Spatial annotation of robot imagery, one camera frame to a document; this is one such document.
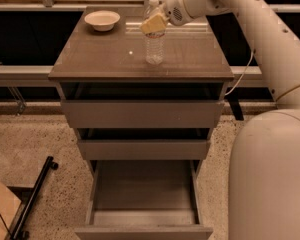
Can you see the grey middle drawer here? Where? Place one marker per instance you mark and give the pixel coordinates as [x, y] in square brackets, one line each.
[144, 144]

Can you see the clear plastic water bottle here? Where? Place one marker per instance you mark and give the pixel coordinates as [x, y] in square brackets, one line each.
[154, 42]

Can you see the grey drawer cabinet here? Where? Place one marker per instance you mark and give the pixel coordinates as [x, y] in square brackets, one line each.
[192, 55]

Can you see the black wheeled stand leg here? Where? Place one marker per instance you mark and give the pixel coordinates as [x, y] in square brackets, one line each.
[18, 233]

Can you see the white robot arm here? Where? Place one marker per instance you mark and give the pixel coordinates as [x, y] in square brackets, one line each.
[264, 174]

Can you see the grey top drawer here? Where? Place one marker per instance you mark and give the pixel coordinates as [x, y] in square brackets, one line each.
[168, 105]

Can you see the white paper bowl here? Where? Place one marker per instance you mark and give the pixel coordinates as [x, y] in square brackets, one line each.
[102, 20]

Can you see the cardboard box at left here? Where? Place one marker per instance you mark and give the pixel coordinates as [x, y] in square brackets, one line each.
[9, 205]

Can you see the black bracket behind cabinet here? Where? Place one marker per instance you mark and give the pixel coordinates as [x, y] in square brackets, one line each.
[233, 101]

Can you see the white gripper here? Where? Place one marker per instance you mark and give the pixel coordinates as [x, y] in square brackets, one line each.
[175, 8]

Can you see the grey open bottom drawer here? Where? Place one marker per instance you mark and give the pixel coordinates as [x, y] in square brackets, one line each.
[144, 200]

